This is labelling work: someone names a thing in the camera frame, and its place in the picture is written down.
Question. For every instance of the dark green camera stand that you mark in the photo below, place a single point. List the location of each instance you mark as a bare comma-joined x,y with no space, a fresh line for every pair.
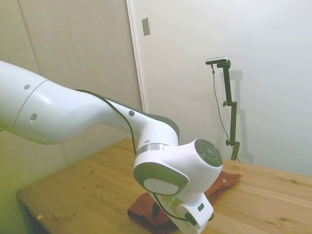
232,117

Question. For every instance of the white door frame trim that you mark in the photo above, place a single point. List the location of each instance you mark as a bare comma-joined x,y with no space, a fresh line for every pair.
136,61

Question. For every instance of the grey camera on stand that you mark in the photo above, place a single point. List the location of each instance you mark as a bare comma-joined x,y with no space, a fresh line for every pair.
217,60

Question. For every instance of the rust orange shorts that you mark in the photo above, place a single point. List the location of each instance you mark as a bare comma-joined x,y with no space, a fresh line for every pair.
224,181

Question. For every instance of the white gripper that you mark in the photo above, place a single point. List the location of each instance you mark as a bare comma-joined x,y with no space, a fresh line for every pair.
191,229

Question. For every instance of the grey wall switch plate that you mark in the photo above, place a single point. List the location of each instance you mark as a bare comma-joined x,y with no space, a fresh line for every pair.
146,26

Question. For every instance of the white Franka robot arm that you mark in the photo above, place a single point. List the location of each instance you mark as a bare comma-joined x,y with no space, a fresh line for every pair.
73,114

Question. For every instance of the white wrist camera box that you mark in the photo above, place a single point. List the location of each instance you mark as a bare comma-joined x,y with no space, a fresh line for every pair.
192,210

